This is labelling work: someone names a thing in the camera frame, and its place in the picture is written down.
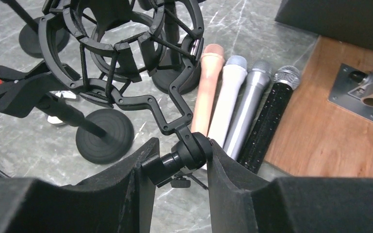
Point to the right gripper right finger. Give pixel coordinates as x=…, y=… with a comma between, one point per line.
x=242, y=202

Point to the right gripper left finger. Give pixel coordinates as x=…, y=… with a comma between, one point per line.
x=119, y=199

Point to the black mic stand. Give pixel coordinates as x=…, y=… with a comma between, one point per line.
x=173, y=74
x=102, y=137

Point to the silver grey microphone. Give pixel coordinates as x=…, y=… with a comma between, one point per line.
x=256, y=82

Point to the white microphone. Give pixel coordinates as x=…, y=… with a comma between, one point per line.
x=233, y=74

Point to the pink microphone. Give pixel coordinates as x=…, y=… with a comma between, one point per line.
x=211, y=61

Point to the shock mount tripod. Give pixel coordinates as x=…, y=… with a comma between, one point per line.
x=135, y=43

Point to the shock mount stand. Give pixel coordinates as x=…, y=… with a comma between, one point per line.
x=28, y=36

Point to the wooden board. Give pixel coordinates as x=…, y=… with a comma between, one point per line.
x=316, y=137

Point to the red handled adjustable wrench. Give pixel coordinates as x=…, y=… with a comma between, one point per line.
x=62, y=96

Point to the metal bracket with tube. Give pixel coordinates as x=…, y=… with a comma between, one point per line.
x=353, y=91

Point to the blue network switch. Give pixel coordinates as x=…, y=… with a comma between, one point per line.
x=348, y=21

